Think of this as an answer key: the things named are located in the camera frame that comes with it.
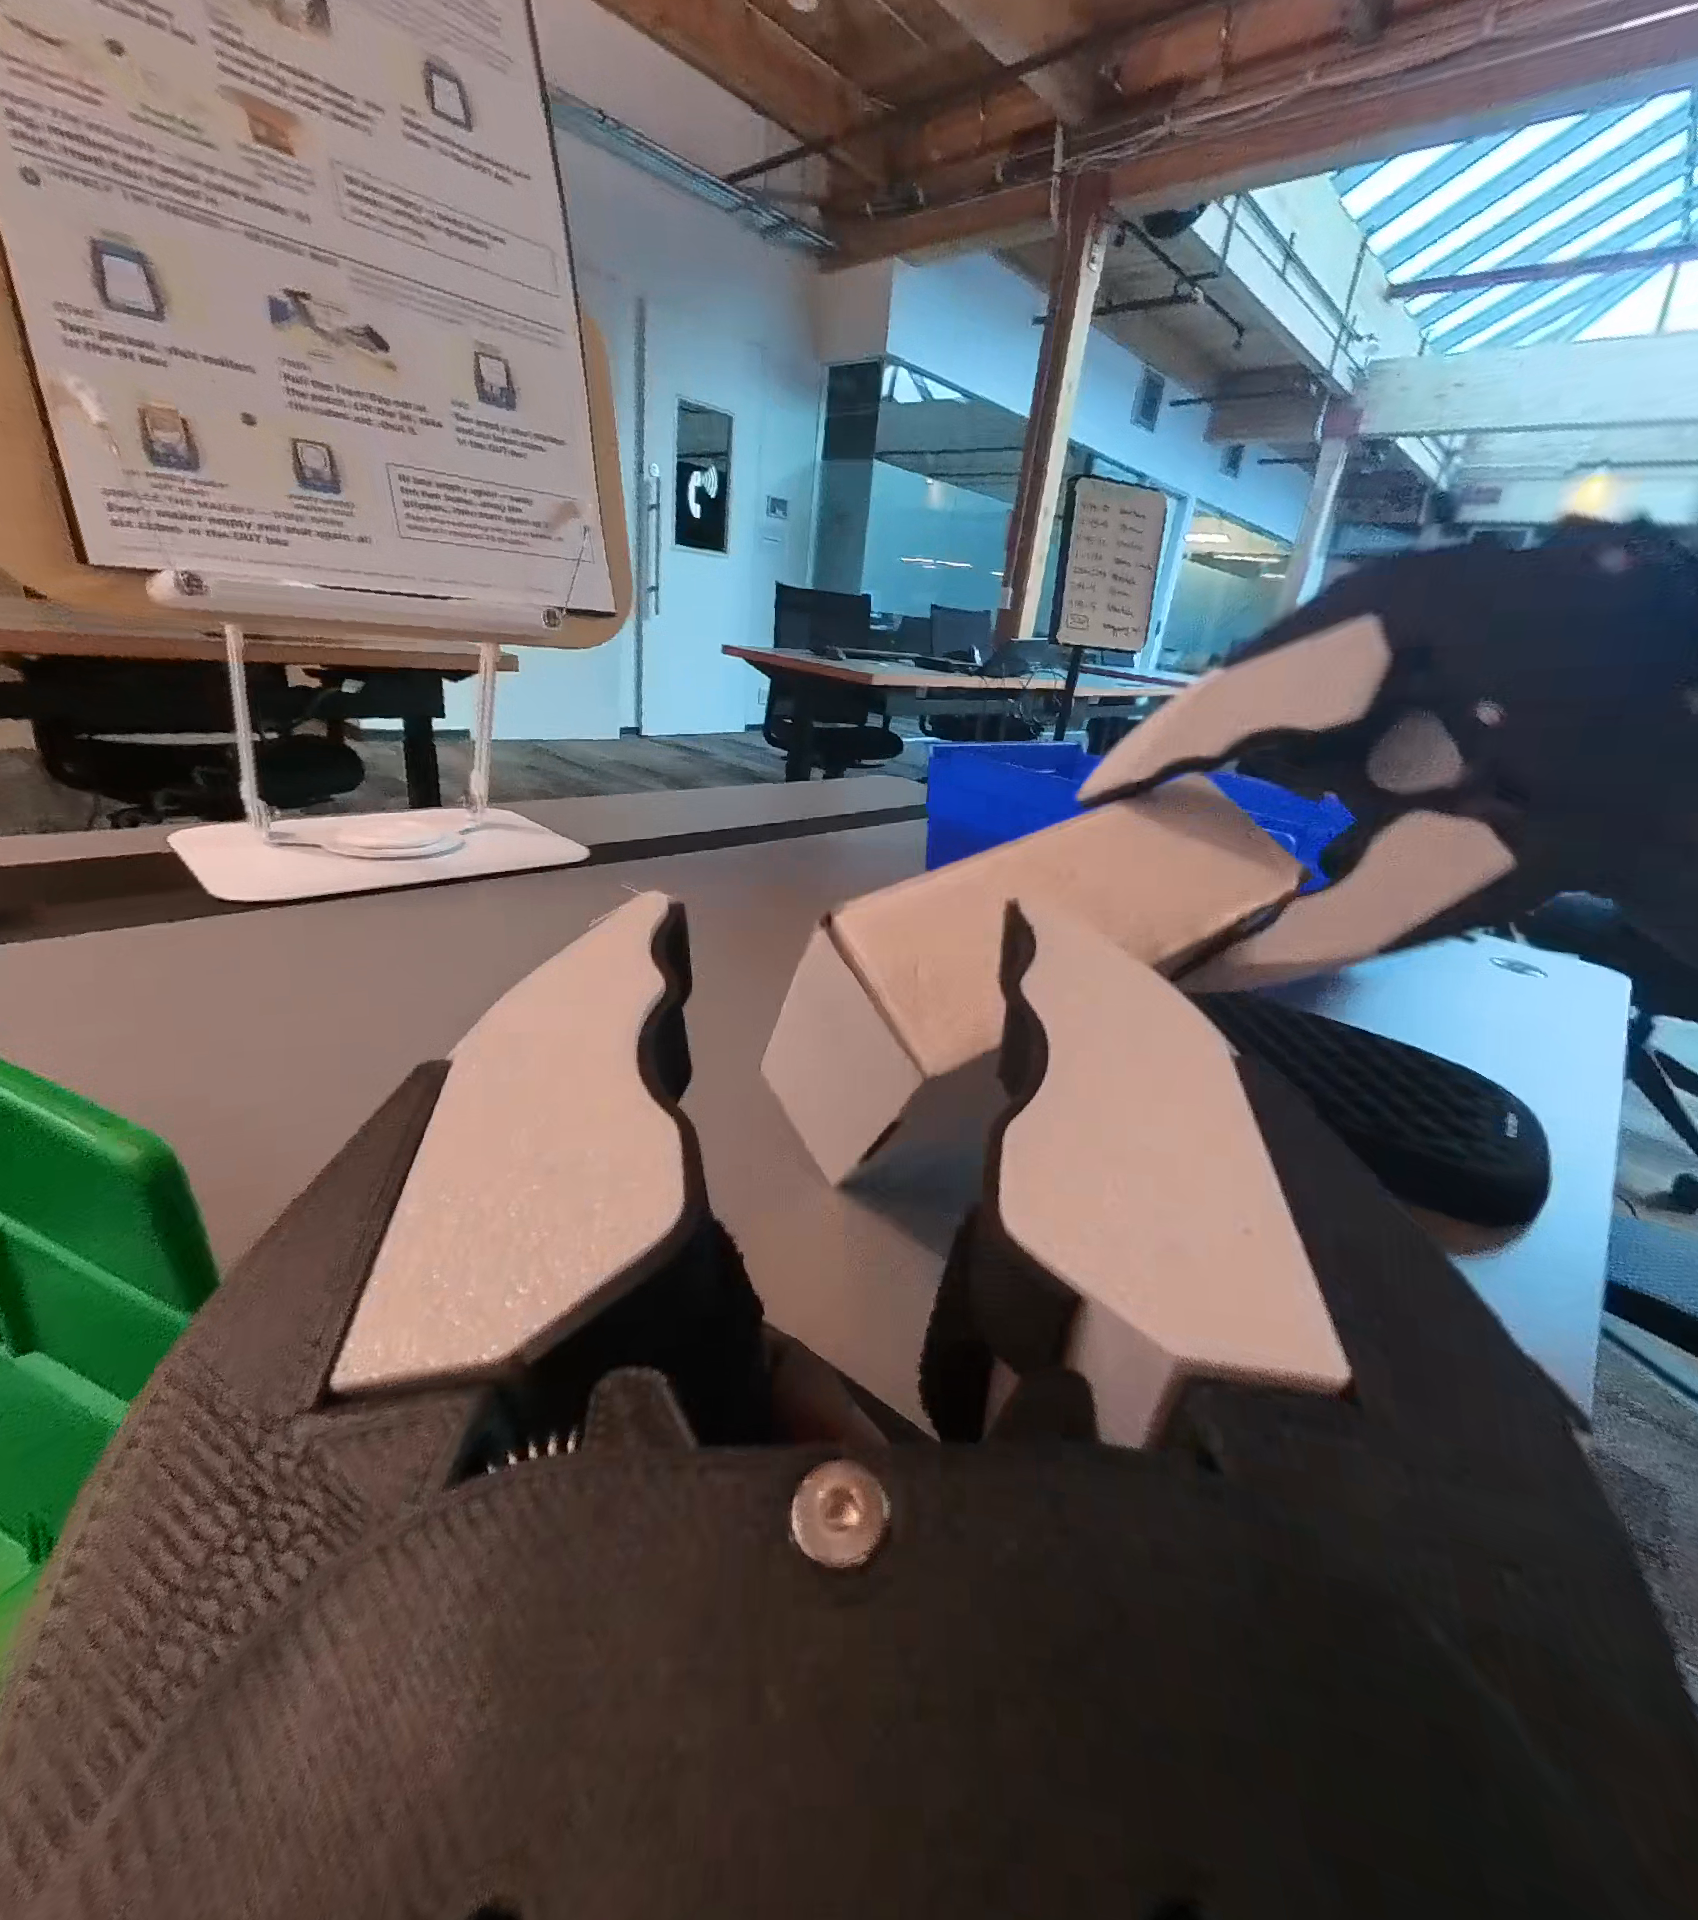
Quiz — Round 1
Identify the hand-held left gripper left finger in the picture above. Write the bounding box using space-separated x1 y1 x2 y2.
328 893 713 1394

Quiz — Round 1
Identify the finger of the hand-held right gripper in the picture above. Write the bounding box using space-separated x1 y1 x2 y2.
1079 613 1396 808
1182 815 1523 997

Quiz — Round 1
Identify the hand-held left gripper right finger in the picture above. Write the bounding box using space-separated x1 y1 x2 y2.
989 900 1357 1453

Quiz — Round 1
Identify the white cardboard box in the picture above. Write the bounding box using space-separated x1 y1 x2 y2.
763 772 1308 1189

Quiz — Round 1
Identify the matte desk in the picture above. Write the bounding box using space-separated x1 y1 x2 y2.
0 780 1634 1420

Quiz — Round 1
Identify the long office desk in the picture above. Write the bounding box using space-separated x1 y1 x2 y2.
720 643 1200 782

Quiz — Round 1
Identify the whiteboard on stand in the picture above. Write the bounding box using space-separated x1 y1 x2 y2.
1050 475 1171 656

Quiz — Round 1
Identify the black quilted pad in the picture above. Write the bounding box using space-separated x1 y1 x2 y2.
1190 987 1554 1230

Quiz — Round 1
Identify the black office chair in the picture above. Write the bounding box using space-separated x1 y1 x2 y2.
1521 893 1698 1218
30 660 374 831
763 583 906 782

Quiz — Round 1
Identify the blue plastic bin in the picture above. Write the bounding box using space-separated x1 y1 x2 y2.
926 743 1355 903

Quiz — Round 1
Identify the clear sign stand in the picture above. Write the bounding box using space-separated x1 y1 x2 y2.
145 566 615 906

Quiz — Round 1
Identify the black phone sign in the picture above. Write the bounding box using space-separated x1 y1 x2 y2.
673 397 735 558

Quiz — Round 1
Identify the printed instruction sheet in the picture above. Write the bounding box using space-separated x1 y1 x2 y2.
0 0 618 619

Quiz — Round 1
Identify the wooden support post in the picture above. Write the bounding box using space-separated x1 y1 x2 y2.
1002 164 1114 650

